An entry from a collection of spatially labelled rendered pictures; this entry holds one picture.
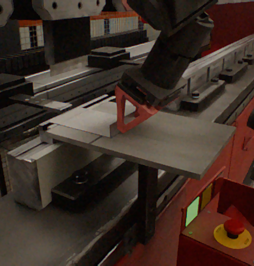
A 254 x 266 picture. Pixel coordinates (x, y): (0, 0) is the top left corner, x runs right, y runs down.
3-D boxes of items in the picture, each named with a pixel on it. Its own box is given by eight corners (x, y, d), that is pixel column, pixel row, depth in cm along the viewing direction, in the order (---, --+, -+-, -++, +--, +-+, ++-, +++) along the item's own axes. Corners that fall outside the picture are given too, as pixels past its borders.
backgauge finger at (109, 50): (154, 76, 93) (155, 58, 91) (81, 66, 105) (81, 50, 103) (171, 68, 103) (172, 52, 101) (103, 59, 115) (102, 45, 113)
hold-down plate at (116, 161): (75, 214, 54) (74, 199, 53) (51, 203, 56) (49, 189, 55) (157, 145, 77) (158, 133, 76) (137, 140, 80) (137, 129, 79)
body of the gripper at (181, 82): (117, 81, 46) (140, 36, 41) (151, 66, 54) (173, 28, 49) (153, 110, 44) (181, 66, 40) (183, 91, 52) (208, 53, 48)
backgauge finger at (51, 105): (45, 127, 59) (42, 100, 57) (-39, 104, 71) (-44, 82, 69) (85, 107, 69) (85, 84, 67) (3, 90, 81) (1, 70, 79)
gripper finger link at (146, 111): (95, 122, 51) (120, 73, 45) (121, 107, 56) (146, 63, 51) (129, 150, 49) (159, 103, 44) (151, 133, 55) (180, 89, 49)
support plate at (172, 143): (200, 181, 42) (200, 174, 41) (46, 136, 54) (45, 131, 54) (235, 132, 56) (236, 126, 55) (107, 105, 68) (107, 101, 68)
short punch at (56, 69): (55, 77, 54) (50, 18, 50) (46, 76, 55) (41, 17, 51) (91, 65, 62) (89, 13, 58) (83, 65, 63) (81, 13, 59)
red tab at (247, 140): (247, 151, 146) (248, 136, 143) (242, 149, 147) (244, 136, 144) (253, 139, 158) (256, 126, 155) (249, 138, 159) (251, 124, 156)
